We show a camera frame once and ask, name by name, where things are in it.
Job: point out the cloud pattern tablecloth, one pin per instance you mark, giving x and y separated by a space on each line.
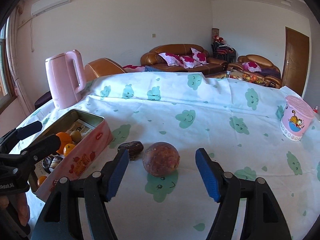
236 122

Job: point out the long brown leather sofa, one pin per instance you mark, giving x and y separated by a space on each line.
153 59

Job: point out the small brown longan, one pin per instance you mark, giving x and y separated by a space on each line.
76 136

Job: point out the pink white cushion middle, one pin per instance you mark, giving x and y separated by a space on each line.
189 62

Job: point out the dark stool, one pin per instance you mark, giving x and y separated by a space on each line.
43 99

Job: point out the brown wooden door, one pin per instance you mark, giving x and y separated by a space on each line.
296 62

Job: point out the small mandarin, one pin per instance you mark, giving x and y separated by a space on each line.
68 148
40 180

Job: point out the pink metal tin box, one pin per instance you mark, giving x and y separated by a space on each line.
79 159

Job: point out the pink white cushion right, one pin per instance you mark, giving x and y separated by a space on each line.
198 56

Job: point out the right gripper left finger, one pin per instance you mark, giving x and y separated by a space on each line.
60 216

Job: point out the pink electric kettle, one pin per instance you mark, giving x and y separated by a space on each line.
66 78

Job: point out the orange chair back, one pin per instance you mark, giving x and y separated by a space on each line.
102 67

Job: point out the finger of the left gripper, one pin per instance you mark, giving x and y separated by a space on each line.
13 137
40 150

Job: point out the purple passion fruit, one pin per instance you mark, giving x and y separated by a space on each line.
161 159

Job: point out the pink white cushion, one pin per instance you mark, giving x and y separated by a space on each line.
171 59
198 56
189 62

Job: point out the pink cartoon cup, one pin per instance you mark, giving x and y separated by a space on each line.
296 118

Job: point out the dark date behind orange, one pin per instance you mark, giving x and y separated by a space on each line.
134 149

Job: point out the round layered cake piece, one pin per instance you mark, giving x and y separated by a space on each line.
56 160

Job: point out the stacked dark chairs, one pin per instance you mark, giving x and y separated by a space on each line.
223 51

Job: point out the paper leaflet in tin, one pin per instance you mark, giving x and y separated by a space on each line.
83 127

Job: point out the pink white cushion left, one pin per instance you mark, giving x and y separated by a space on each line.
171 59

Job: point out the white air conditioner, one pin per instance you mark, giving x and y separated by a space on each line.
42 6

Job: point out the pink cushion on armchair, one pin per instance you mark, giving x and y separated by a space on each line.
251 66

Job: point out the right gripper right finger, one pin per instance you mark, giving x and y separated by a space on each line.
263 219

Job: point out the person's left hand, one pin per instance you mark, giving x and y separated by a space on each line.
22 207

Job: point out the large orange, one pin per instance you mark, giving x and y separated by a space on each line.
65 139

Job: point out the brown leather armchair sofa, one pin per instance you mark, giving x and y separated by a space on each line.
269 71

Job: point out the coffee table with fruit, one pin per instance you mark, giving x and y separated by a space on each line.
242 76

